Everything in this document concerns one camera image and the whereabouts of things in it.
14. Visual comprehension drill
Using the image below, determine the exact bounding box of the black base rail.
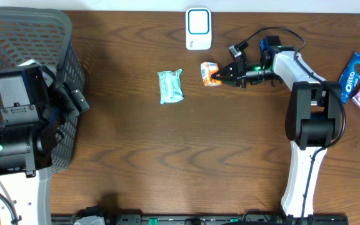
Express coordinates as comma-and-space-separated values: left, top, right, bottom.
51, 206, 349, 225

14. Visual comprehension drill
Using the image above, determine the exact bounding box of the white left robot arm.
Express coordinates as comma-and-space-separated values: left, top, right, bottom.
0, 62, 90, 224

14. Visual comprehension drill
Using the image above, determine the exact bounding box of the white barcode scanner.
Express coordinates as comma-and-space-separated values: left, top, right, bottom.
185, 7, 212, 51

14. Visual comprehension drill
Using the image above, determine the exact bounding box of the blue Oreo cookie pack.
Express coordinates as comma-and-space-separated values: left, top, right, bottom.
339, 52, 360, 104

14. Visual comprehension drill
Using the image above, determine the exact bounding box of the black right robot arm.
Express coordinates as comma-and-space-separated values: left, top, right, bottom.
211, 36, 346, 219

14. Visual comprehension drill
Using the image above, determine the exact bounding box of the orange tissue pack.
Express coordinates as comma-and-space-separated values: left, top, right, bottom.
200, 62, 222, 87

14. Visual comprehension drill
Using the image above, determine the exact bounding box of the grey plastic basket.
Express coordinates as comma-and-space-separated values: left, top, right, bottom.
0, 7, 86, 173

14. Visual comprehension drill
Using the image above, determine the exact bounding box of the green wet wipes pack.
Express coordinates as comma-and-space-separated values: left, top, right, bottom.
157, 68, 184, 104

